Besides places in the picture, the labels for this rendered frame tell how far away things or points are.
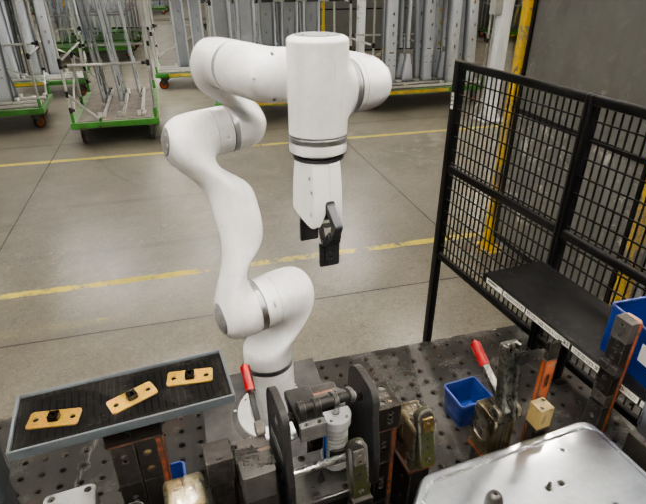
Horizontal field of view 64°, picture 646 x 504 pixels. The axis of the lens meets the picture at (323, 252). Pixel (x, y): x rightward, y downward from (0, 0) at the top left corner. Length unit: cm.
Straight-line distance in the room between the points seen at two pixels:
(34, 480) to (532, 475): 119
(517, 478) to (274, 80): 84
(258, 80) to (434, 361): 120
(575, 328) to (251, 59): 105
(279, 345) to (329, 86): 69
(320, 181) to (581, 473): 76
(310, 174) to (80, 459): 111
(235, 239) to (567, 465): 80
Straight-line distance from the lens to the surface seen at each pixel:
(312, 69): 70
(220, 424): 143
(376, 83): 76
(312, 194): 74
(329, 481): 110
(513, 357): 105
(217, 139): 111
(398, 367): 174
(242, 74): 85
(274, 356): 123
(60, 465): 161
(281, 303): 114
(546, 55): 344
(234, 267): 111
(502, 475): 111
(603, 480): 118
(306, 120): 72
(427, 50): 861
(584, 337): 146
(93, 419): 101
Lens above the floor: 184
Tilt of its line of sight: 29 degrees down
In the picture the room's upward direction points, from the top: straight up
